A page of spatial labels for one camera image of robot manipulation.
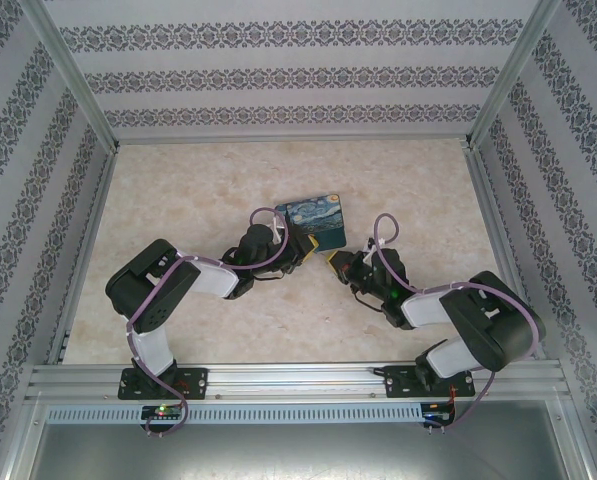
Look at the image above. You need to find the starry night painted box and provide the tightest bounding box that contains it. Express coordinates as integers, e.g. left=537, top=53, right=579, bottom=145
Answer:
left=273, top=190, right=349, bottom=251

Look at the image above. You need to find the grey sheet metal panel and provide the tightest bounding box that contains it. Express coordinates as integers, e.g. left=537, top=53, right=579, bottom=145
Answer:
left=7, top=422, right=592, bottom=480

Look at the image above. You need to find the thin black right camera cable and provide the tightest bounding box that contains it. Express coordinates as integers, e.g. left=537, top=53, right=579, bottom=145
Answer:
left=352, top=289, right=387, bottom=314

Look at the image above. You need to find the aluminium table rear rail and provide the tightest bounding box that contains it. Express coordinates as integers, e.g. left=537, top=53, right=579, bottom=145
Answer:
left=115, top=135, right=472, bottom=147

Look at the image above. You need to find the aluminium mounting rail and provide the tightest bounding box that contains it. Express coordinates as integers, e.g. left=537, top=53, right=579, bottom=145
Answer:
left=25, top=363, right=573, bottom=402

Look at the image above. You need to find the aluminium table side rail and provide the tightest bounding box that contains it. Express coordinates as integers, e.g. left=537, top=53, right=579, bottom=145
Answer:
left=45, top=147, right=124, bottom=366
left=465, top=146, right=548, bottom=362

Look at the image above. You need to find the grey slotted cable duct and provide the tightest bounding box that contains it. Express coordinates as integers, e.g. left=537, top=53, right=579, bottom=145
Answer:
left=45, top=403, right=425, bottom=424

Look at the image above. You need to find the aluminium frame post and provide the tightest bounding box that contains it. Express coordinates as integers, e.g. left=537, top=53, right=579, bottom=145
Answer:
left=25, top=0, right=123, bottom=152
left=463, top=0, right=563, bottom=149

